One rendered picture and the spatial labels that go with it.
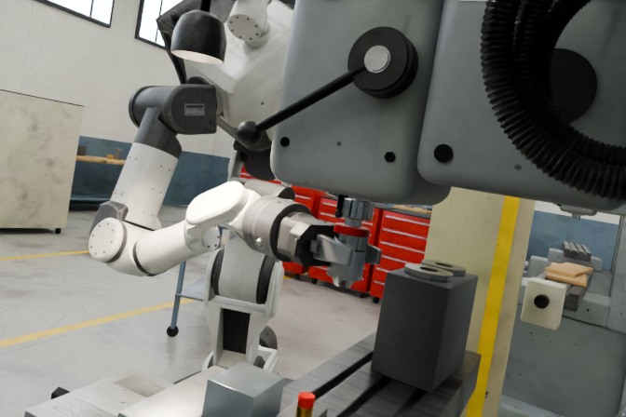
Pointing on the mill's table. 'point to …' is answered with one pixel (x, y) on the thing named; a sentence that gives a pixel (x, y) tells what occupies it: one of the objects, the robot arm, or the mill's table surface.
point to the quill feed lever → (390, 52)
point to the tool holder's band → (351, 230)
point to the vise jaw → (175, 398)
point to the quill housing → (292, 128)
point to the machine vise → (120, 397)
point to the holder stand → (424, 323)
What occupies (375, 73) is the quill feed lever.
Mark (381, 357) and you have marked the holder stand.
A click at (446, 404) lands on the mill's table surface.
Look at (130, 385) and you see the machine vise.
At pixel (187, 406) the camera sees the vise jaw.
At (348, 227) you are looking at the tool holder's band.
